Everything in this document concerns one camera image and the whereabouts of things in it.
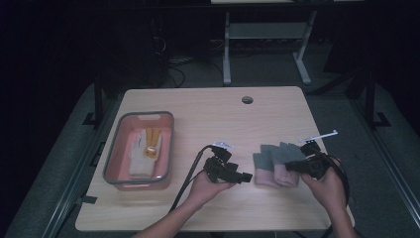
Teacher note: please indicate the person's right hand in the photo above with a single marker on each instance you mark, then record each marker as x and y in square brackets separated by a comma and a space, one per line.
[327, 191]

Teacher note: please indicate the white metal stand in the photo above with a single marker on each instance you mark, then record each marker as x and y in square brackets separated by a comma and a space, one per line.
[265, 30]

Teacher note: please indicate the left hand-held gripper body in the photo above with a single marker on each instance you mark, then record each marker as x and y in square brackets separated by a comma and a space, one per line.
[219, 165]

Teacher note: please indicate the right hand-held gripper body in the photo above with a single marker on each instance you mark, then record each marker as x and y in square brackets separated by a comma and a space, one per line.
[315, 163]

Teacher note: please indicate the pink basket with grey rim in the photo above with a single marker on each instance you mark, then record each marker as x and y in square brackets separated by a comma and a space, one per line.
[120, 155]

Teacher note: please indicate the black metal post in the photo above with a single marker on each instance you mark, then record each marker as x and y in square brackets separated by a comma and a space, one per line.
[370, 99]
[98, 99]

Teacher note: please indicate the grey and pink fingerless glove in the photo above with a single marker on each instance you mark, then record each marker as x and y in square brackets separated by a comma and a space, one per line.
[287, 165]
[264, 165]

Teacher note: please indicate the beige glove with orange bear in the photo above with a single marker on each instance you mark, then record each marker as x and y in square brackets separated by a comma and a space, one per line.
[142, 162]

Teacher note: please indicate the person's left hand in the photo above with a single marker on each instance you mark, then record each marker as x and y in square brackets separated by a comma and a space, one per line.
[206, 191]

